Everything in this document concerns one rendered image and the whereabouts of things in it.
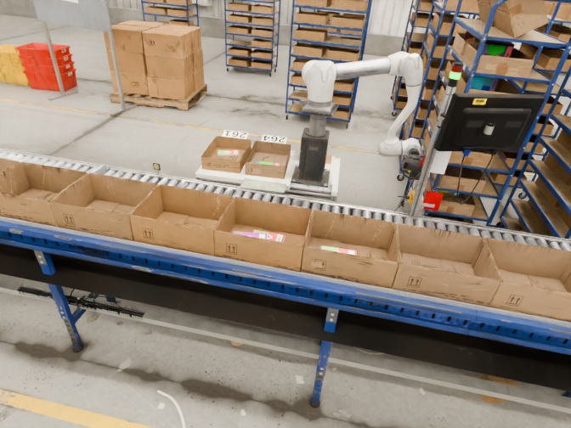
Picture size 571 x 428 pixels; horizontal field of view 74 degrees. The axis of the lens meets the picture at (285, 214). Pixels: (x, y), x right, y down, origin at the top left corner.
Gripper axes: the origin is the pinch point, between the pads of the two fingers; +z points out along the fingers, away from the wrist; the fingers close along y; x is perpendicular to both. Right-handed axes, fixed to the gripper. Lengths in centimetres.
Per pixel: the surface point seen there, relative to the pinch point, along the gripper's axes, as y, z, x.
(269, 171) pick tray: -97, 10, 15
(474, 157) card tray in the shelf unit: 38.7, -16.5, -5.0
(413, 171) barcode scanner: -6.2, 26.3, -9.0
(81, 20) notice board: -420, -258, -22
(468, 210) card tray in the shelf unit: 48, -16, 36
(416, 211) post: 1.6, 30.6, 15.4
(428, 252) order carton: -1, 87, 3
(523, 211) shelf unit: 113, -74, 61
